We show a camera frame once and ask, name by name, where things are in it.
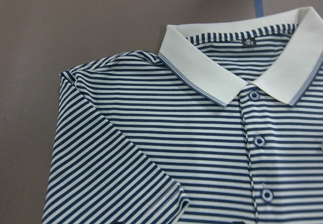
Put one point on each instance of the brown paper table cover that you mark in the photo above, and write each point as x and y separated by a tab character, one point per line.
42	38

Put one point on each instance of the navy white striped polo shirt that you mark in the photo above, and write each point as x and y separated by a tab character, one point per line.
222	125

